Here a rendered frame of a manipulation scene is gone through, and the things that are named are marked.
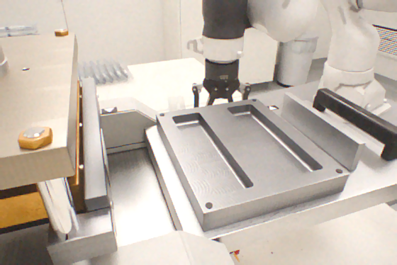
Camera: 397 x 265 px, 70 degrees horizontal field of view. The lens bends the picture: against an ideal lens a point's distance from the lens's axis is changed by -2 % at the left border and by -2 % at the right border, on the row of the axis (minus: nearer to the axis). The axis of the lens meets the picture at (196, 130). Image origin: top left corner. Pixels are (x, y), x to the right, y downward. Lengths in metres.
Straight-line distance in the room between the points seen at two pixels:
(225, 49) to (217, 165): 0.31
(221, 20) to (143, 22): 2.23
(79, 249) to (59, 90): 0.11
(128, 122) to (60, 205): 0.27
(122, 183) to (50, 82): 0.20
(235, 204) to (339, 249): 0.35
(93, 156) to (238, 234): 0.15
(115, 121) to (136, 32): 2.38
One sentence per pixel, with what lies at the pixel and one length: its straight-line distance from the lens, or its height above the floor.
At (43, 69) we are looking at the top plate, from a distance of 0.28.
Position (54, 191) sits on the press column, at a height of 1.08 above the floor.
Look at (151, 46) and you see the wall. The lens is 2.85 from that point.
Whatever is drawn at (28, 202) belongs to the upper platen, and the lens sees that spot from 0.23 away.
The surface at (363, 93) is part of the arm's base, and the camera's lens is 0.85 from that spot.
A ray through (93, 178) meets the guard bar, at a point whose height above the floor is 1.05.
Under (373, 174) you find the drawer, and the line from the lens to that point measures 0.40.
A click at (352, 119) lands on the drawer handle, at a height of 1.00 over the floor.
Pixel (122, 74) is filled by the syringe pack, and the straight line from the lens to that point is 1.21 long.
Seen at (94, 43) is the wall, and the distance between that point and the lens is 2.76.
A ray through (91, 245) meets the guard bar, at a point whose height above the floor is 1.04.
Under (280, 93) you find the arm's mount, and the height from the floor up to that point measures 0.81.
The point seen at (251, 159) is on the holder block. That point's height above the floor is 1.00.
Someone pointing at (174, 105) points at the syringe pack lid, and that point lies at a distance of 0.95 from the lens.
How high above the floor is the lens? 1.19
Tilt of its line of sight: 31 degrees down
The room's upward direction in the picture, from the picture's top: straight up
